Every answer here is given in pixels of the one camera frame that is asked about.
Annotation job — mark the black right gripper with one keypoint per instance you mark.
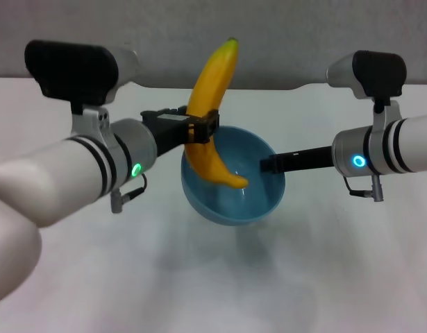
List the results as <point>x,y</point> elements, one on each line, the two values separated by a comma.
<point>310,159</point>

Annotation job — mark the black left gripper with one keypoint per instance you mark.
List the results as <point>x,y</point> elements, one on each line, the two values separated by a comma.
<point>164,132</point>

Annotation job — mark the yellow banana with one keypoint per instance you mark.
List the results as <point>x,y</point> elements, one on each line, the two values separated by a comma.
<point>209,79</point>

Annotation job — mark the blue bowl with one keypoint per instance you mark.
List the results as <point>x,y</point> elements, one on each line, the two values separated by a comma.
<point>234,204</point>

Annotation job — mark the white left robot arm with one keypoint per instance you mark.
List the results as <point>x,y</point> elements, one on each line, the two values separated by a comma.
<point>60,180</point>

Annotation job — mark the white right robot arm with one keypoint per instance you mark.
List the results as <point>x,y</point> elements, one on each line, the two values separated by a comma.
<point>400,145</point>

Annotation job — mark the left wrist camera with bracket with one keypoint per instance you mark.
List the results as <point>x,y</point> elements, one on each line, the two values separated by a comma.
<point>71,69</point>

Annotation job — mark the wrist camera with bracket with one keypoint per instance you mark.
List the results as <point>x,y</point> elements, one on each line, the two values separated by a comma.
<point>376,73</point>
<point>71,69</point>

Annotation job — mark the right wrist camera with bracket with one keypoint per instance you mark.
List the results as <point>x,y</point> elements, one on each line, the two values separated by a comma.
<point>376,73</point>

